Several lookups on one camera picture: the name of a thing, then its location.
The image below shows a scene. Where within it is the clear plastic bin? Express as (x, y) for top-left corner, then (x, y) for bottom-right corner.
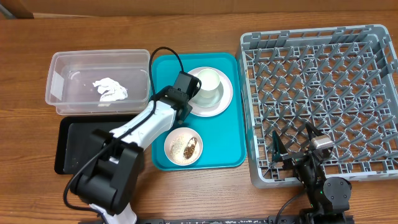
(45, 49), (150, 115)

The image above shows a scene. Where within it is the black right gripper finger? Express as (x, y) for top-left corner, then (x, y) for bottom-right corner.
(305, 122), (323, 139)
(272, 131), (288, 162)

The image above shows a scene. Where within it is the metal frame post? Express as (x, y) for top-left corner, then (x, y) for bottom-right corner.
(0, 4), (16, 19)

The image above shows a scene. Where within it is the teal plastic tray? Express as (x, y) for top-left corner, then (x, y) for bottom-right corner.
(152, 53), (246, 171)

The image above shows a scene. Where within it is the black tray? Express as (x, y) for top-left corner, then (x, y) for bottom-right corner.
(54, 114), (135, 175)

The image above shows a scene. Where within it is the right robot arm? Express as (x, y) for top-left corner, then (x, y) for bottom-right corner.
(272, 123), (354, 223)

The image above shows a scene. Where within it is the grey dishwasher rack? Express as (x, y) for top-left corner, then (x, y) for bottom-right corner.
(236, 24), (397, 189)

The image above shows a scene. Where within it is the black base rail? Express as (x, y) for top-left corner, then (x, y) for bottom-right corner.
(137, 215), (355, 224)

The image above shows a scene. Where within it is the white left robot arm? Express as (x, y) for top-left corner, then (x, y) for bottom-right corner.
(64, 72), (201, 223)

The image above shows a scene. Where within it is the cream plastic cup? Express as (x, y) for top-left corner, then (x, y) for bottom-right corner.
(197, 68), (220, 98)

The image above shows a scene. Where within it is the grey-white bowl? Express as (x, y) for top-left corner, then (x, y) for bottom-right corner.
(192, 83), (223, 108)

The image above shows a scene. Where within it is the pink round plate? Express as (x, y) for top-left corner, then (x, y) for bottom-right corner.
(188, 67), (233, 117)

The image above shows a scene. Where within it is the white tissue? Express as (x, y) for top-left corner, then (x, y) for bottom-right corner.
(93, 77), (128, 102)

